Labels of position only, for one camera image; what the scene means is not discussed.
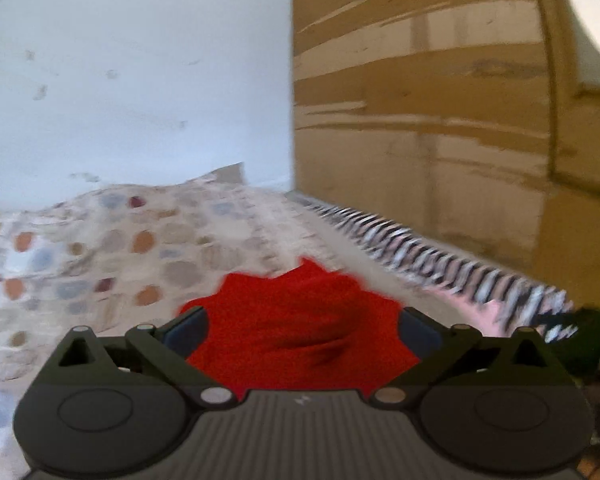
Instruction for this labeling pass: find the wooden wardrobe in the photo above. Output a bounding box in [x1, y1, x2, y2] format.
[291, 0, 600, 313]

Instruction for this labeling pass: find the striped bed sheet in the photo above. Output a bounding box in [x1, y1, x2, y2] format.
[286, 191, 581, 347]

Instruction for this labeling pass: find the dark green cloth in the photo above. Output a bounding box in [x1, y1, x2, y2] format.
[544, 306, 600, 377]

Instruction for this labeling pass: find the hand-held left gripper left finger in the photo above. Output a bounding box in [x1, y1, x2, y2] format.
[55, 305, 236, 406]

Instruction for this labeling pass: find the grey cushion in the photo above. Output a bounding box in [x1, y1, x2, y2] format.
[214, 162, 246, 186]

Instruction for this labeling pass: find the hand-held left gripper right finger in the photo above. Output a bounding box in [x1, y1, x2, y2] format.
[370, 306, 556, 406]

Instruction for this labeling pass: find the printed quilt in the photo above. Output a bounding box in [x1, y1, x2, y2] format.
[0, 172, 511, 480]

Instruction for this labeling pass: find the red knit sweater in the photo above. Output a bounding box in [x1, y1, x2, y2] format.
[179, 257, 423, 404]

